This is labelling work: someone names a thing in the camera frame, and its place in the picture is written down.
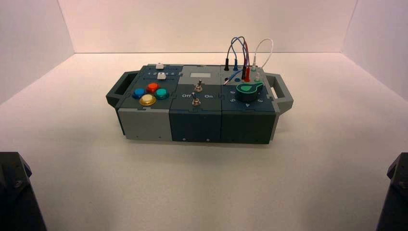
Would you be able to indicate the grey and teal control box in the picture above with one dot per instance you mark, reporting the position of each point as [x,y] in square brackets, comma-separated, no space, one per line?
[194,124]

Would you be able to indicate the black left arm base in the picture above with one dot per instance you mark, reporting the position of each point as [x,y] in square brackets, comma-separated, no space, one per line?
[16,197]

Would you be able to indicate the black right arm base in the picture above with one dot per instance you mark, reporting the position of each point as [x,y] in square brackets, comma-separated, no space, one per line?
[395,197]

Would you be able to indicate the green round push button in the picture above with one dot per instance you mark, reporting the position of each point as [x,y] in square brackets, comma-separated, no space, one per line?
[162,93]

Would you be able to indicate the green rotary knob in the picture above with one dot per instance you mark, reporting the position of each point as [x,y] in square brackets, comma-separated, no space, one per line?
[247,92]

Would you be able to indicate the white slider knob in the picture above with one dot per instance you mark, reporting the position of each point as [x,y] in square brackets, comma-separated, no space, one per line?
[159,66]
[162,76]

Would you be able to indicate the yellow round push button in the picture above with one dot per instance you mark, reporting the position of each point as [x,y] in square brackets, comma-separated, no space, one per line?
[148,100]

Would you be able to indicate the orange round push button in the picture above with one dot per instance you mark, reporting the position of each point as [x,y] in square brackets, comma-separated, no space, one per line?
[153,87]

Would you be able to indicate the blue round push button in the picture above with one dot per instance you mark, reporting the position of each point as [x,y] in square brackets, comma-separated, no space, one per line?
[139,93]

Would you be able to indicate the metal toggle switch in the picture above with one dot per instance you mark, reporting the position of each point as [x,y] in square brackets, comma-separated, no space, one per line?
[195,102]
[199,86]

